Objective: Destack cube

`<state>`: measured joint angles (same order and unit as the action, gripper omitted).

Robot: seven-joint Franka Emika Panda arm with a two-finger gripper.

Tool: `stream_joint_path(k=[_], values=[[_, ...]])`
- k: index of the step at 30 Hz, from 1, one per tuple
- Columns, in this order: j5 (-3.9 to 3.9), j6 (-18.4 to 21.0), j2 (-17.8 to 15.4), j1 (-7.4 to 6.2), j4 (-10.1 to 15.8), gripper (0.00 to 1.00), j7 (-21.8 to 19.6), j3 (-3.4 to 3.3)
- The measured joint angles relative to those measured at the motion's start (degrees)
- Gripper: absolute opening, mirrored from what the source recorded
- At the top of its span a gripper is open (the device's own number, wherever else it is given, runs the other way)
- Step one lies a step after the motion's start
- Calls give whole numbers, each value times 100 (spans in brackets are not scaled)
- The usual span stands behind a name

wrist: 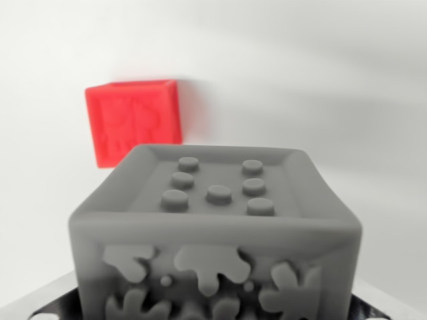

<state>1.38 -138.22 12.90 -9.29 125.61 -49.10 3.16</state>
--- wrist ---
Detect red embossed rubber cube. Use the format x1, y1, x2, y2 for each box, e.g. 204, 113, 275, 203
85, 79, 183, 169

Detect black-padded silver gripper right finger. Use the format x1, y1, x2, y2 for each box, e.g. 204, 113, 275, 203
352, 277, 406, 320

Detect grey embossed rubber cube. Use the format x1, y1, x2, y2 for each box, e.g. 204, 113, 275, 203
67, 143, 364, 320

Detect black-padded silver gripper left finger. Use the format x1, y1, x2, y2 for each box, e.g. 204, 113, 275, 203
0, 269, 81, 320

